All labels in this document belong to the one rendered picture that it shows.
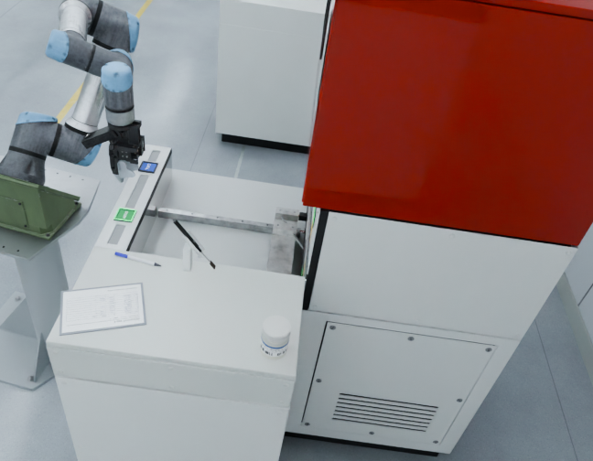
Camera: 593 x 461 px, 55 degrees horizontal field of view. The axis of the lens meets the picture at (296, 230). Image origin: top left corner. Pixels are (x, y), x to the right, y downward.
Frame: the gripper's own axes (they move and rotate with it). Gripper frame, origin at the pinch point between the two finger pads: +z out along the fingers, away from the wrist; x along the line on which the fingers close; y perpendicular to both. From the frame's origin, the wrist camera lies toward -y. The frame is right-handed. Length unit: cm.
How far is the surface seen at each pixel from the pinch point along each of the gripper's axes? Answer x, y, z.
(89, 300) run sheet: -35.6, 2.1, 13.7
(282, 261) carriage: -2, 51, 23
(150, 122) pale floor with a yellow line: 203, -51, 111
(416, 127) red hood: -15, 77, -40
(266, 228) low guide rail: 17, 44, 26
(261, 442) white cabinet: -50, 53, 48
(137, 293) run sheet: -30.8, 13.6, 13.7
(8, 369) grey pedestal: -1, -55, 109
